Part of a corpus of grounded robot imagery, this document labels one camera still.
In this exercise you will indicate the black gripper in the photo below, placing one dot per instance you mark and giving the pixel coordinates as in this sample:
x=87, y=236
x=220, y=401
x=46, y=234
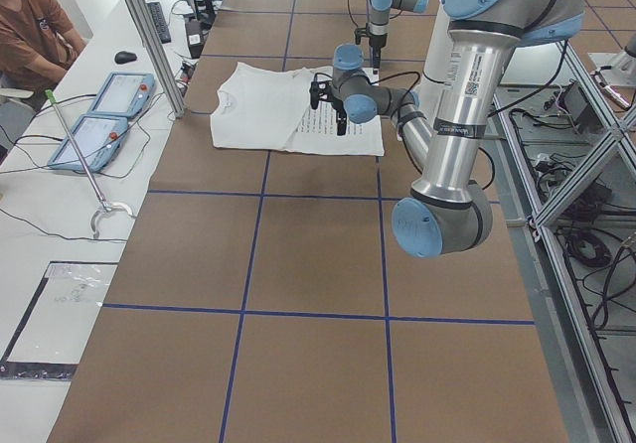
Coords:
x=378, y=47
x=339, y=110

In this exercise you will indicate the white long-sleeve printed shirt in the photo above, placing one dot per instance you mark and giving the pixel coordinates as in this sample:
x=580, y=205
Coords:
x=261, y=109

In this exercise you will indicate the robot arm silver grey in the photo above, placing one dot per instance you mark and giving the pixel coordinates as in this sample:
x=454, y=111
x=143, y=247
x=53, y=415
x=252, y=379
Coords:
x=377, y=28
x=442, y=124

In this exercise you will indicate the white central mounting column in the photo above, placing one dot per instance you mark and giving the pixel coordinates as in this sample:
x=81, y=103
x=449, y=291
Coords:
x=439, y=50

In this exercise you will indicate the black power adapter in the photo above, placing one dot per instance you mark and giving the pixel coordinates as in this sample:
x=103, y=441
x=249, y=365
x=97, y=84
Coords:
x=195, y=38

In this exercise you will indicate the black keyboard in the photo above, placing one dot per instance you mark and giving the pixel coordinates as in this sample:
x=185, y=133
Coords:
x=158, y=20

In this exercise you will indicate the upper blue teach pendant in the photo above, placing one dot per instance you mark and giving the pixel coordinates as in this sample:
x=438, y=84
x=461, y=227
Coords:
x=123, y=95

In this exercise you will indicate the blue teach pendant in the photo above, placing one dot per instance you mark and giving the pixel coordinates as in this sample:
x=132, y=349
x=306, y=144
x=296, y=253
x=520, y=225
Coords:
x=98, y=138
x=123, y=95

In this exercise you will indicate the black computer mouse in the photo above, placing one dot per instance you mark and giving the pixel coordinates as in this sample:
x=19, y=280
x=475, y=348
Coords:
x=124, y=57

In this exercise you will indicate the lower blue teach pendant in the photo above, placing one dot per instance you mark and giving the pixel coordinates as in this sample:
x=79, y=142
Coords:
x=98, y=138

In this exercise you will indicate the metal reacher grabber stick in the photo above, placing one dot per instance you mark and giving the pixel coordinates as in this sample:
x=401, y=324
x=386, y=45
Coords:
x=105, y=207

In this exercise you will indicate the person in brown shirt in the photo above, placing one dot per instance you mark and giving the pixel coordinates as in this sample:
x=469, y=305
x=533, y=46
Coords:
x=39, y=44

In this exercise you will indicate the clear plastic bag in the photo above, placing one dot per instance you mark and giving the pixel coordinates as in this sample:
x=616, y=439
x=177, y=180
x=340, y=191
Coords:
x=50, y=338

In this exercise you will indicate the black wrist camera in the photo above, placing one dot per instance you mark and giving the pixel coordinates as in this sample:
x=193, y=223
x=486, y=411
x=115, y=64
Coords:
x=359, y=34
x=320, y=91

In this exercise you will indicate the aluminium frame post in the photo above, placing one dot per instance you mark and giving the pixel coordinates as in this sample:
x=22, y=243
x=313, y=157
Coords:
x=150, y=39

